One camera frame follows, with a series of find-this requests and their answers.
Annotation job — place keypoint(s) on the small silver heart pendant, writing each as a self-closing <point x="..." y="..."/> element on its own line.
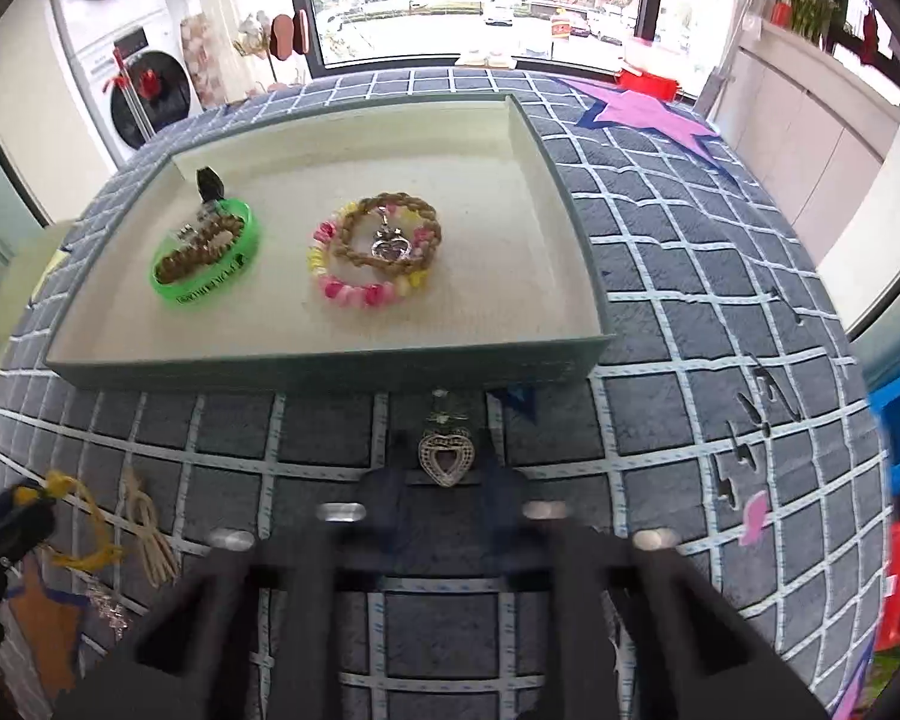
<point x="394" y="246"/>

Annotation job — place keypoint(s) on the ornament display stand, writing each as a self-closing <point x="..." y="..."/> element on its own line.
<point x="270" y="36"/>

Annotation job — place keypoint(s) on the white washing machine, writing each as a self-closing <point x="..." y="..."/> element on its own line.
<point x="142" y="97"/>

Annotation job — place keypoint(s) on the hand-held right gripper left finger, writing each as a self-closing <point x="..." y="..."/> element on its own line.
<point x="401" y="465"/>

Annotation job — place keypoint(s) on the beige sofa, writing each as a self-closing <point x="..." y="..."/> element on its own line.
<point x="7" y="300"/>

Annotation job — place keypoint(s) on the stone pattern folded board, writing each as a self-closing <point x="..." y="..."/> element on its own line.
<point x="204" y="64"/>

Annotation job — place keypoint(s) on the green translucent bangle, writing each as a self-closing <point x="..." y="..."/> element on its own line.
<point x="229" y="281"/>

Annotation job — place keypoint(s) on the black hair clip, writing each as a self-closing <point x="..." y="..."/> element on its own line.
<point x="210" y="184"/>

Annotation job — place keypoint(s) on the green potted plant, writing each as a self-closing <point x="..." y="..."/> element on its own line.
<point x="802" y="4"/>

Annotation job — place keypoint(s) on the white cabinet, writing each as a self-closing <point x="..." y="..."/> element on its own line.
<point x="810" y="135"/>

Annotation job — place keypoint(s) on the green jewelry tray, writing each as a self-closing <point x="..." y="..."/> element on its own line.
<point x="420" y="157"/>

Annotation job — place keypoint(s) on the red bucket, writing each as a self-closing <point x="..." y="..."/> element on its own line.
<point x="649" y="82"/>

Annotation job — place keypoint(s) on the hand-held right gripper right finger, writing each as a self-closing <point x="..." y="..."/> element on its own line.
<point x="499" y="465"/>

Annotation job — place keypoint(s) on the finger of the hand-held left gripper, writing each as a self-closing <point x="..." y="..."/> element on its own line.
<point x="11" y="521"/>

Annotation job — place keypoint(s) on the white shoes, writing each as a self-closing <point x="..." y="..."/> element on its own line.
<point x="486" y="58"/>

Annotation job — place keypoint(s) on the silver filigree heart pendant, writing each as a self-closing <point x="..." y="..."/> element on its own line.
<point x="446" y="457"/>

